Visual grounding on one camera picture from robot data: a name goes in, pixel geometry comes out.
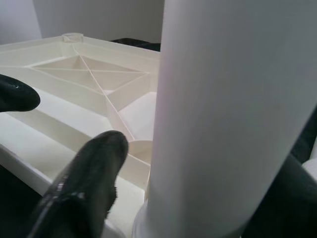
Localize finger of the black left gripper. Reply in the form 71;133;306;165
0;73;41;113

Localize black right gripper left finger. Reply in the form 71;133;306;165
27;130;129;238

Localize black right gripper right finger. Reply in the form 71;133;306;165
245;152;317;238

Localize white plastic table top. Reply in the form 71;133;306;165
0;32;161;238

